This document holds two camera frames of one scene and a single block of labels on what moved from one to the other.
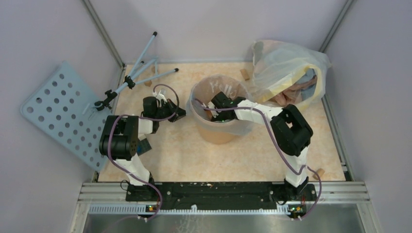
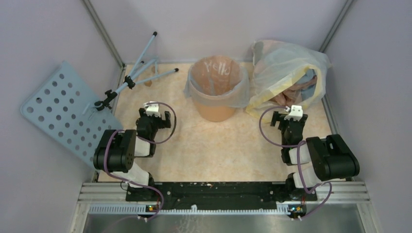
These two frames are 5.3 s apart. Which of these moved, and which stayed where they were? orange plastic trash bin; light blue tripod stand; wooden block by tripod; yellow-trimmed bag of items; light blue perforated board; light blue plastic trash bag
Moved: light blue plastic trash bag; orange plastic trash bin
Stayed: wooden block by tripod; light blue tripod stand; light blue perforated board; yellow-trimmed bag of items
